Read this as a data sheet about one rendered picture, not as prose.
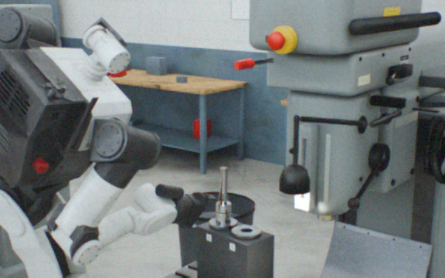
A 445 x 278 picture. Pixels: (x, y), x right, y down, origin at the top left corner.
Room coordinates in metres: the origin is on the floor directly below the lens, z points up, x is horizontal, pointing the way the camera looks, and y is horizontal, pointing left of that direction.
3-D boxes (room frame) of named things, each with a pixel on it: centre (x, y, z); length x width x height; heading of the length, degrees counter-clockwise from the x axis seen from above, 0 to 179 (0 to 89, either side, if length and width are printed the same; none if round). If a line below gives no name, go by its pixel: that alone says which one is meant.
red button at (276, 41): (1.37, -0.12, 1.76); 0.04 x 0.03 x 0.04; 52
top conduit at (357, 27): (1.51, -0.42, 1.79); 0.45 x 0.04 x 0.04; 142
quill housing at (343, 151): (1.58, -0.28, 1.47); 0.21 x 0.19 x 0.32; 52
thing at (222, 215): (1.85, -0.01, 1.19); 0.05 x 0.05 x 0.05
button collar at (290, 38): (1.39, -0.14, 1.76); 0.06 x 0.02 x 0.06; 52
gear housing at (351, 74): (1.61, -0.31, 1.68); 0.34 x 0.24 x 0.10; 142
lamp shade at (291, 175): (1.42, -0.18, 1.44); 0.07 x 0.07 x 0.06
